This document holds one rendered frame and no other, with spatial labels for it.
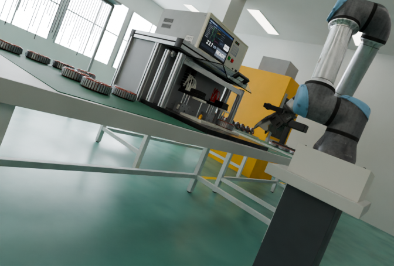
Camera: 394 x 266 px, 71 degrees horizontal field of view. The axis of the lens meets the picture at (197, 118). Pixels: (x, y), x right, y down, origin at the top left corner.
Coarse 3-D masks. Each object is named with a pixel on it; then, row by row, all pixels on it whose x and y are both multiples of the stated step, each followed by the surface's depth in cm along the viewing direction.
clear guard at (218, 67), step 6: (192, 60) 148; (198, 60) 141; (204, 60) 134; (204, 66) 152; (210, 66) 144; (216, 66) 136; (222, 66) 130; (216, 72) 155; (222, 72) 147; (228, 72) 127; (234, 72) 134; (228, 78) 123; (240, 78) 138; (240, 84) 134; (246, 84) 141; (246, 90) 138
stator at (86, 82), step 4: (84, 76) 100; (84, 80) 98; (88, 80) 98; (92, 80) 98; (96, 80) 106; (84, 84) 98; (88, 84) 97; (92, 84) 98; (96, 84) 97; (100, 84) 98; (104, 84) 99; (88, 88) 98; (92, 88) 97; (96, 88) 98; (100, 88) 98; (104, 88) 99; (108, 88) 101; (112, 88) 104; (100, 92) 99; (104, 92) 100; (108, 92) 102
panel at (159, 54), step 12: (168, 48) 145; (156, 60) 142; (156, 72) 145; (168, 72) 151; (180, 72) 157; (144, 84) 143; (204, 84) 175; (216, 84) 185; (144, 96) 144; (156, 96) 150; (180, 96) 163; (192, 108) 175; (204, 108) 183; (216, 108) 193
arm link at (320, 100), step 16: (352, 0) 107; (336, 16) 108; (352, 16) 105; (368, 16) 106; (336, 32) 107; (352, 32) 107; (336, 48) 105; (320, 64) 106; (336, 64) 104; (320, 80) 101; (304, 96) 101; (320, 96) 100; (304, 112) 102; (320, 112) 100
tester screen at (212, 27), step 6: (210, 24) 145; (210, 30) 147; (216, 30) 150; (222, 30) 153; (204, 36) 144; (210, 36) 148; (216, 36) 151; (222, 36) 155; (228, 36) 159; (204, 42) 146; (216, 42) 153; (228, 42) 160; (204, 48) 147; (210, 48) 151; (216, 48) 154
